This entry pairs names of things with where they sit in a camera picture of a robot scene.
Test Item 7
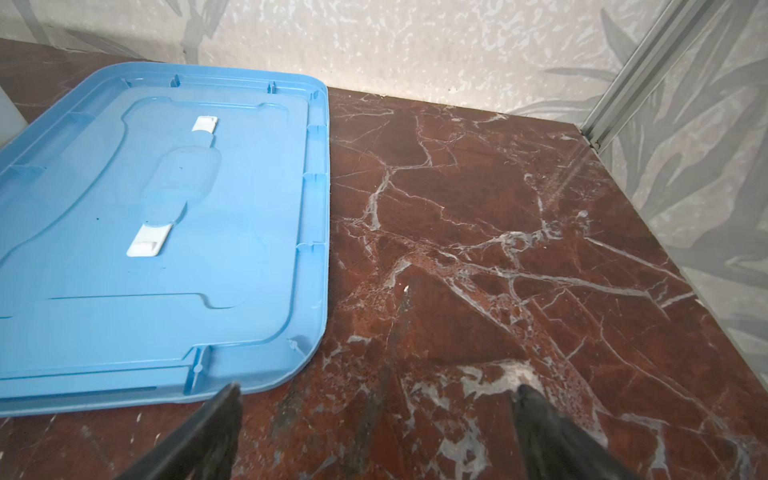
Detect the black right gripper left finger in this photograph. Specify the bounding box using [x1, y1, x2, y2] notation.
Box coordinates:
[120, 383, 243, 479]

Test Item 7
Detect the blue plastic bin lid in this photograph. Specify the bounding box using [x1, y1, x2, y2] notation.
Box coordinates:
[1, 62, 330, 417]

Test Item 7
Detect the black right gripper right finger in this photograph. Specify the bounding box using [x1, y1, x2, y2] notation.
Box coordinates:
[513, 384, 638, 480]

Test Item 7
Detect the aluminium frame profile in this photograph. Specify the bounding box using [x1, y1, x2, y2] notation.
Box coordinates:
[581, 0, 723, 152]

